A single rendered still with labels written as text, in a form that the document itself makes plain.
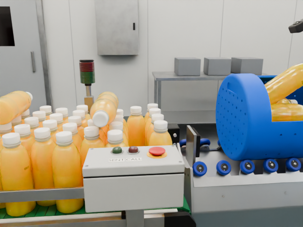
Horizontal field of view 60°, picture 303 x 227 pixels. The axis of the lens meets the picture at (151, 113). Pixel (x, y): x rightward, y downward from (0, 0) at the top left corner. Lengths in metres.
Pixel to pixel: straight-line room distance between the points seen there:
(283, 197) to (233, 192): 0.16
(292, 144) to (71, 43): 3.77
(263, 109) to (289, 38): 4.11
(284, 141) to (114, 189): 0.52
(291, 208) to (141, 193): 0.56
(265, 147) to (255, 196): 0.16
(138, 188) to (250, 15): 4.20
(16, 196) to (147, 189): 0.35
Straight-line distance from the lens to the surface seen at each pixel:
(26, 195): 0.74
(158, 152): 0.55
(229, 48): 4.46
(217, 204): 0.86
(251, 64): 3.79
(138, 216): 0.62
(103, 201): 0.56
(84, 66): 1.15
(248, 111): 0.78
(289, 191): 0.95
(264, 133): 0.81
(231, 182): 0.86
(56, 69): 4.37
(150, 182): 0.54
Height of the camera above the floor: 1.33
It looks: 15 degrees down
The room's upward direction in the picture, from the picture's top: straight up
